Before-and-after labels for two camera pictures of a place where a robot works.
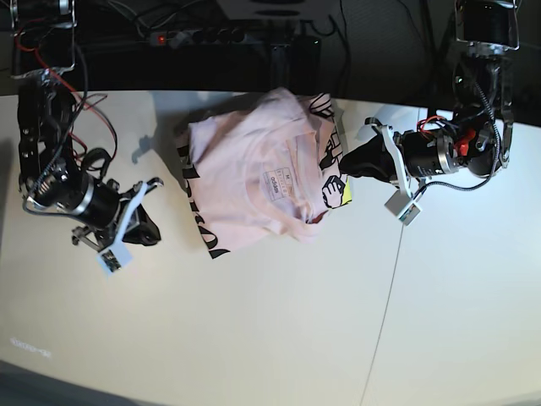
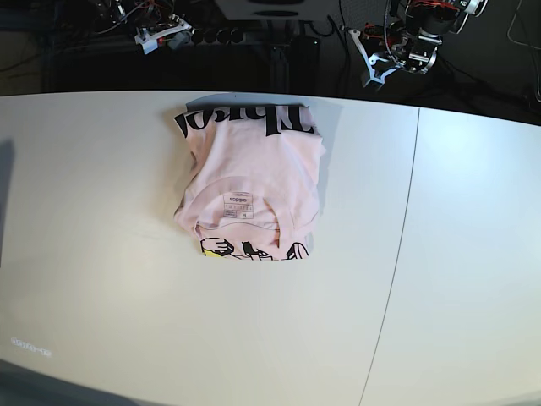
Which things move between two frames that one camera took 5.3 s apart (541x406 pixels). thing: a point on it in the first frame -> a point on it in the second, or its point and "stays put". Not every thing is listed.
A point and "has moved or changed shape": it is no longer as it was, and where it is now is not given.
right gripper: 476,145 -> 414,50
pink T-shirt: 272,164 has moved or changed shape
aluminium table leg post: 280,73 stays put
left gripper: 98,203 -> 144,14
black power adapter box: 306,50 stays put
